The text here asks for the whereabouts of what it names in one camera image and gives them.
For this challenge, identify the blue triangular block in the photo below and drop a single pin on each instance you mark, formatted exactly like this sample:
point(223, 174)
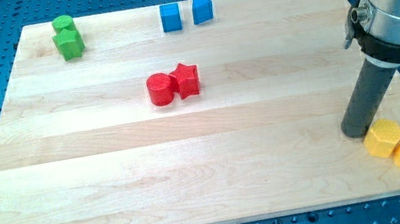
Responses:
point(202, 11)

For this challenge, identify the red cylinder block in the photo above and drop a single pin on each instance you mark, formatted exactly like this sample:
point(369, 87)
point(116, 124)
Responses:
point(159, 88)

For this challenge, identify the red star block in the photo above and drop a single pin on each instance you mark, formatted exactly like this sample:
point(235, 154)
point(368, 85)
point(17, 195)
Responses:
point(185, 81)

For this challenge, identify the green cylinder block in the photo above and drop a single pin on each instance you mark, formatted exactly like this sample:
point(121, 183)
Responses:
point(63, 22)

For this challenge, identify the green star block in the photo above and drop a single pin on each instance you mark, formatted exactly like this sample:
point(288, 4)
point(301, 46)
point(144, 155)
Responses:
point(69, 44)

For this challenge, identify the blue cube block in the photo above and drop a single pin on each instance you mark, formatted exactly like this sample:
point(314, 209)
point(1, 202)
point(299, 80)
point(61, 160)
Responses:
point(170, 17)

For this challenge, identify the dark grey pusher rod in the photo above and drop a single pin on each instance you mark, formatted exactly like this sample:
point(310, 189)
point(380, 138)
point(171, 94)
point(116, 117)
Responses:
point(372, 84)

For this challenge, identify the yellow hexagon block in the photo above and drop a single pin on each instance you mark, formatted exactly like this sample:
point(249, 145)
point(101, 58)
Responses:
point(382, 138)

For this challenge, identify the light wooden board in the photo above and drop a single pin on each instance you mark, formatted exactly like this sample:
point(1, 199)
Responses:
point(82, 143)

